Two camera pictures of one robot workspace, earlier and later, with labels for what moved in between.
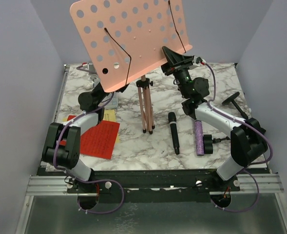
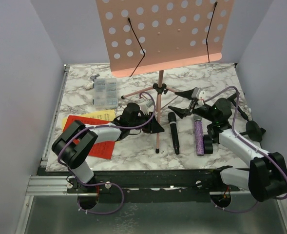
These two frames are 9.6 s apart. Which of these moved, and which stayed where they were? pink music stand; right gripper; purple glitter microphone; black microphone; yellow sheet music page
Moved: right gripper; pink music stand
Stayed: black microphone; purple glitter microphone; yellow sheet music page
